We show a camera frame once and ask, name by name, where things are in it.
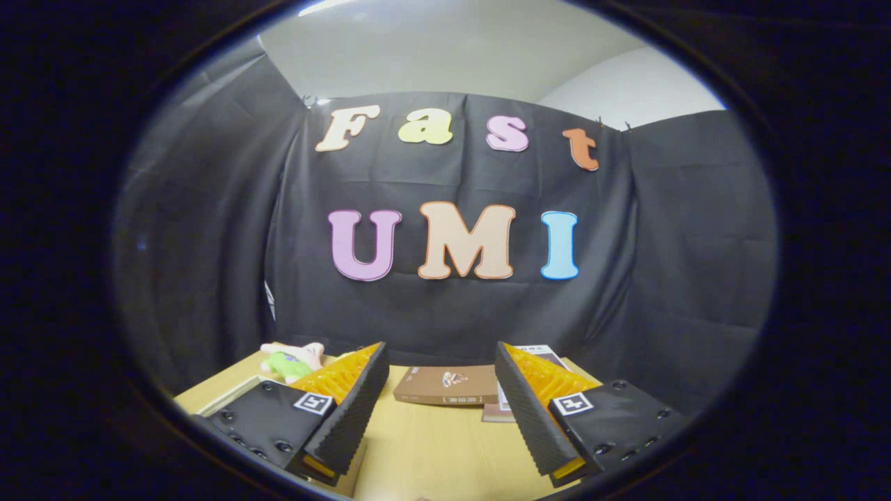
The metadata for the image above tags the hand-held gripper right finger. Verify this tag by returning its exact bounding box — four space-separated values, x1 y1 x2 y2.
494 341 691 488

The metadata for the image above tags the brown book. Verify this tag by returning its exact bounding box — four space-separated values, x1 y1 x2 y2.
393 365 501 407

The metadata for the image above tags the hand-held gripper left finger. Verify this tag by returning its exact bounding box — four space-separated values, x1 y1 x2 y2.
189 341 391 488

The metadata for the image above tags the brown fabric storage box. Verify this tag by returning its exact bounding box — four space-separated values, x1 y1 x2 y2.
173 351 265 418

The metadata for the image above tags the white open book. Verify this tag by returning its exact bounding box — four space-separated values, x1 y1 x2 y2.
512 344 574 370

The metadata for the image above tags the black backdrop cloth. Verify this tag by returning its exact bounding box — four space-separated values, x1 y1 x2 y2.
115 38 779 418

